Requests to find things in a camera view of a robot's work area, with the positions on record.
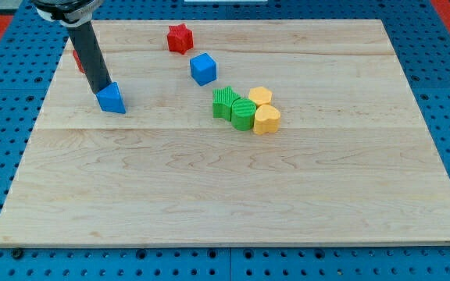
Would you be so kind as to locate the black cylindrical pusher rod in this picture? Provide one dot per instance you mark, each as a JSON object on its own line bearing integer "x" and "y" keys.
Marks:
{"x": 90, "y": 55}

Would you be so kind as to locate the red circle block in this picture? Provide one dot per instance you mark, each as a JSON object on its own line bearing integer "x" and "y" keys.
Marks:
{"x": 78, "y": 62}

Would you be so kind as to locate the red star block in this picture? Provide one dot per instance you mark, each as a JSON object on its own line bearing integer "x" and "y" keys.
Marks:
{"x": 179, "y": 38}

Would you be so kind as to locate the green star block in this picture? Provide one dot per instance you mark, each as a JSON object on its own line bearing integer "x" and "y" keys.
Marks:
{"x": 222, "y": 101}

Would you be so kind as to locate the green circle block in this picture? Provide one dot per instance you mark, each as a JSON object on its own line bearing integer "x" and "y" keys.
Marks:
{"x": 242, "y": 114}

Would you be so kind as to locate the blue triangle block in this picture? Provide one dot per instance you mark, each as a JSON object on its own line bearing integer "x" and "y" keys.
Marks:
{"x": 110, "y": 99}

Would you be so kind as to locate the blue cube block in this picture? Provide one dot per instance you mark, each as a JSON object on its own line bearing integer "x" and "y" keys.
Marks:
{"x": 203, "y": 69}

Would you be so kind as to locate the yellow hexagon block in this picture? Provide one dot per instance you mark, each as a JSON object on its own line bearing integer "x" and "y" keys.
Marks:
{"x": 260, "y": 96}

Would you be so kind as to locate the yellow heart block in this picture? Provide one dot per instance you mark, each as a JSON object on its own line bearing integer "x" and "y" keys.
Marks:
{"x": 266, "y": 120}

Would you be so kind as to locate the light wooden board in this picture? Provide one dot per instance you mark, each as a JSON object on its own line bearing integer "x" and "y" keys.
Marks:
{"x": 352, "y": 164}

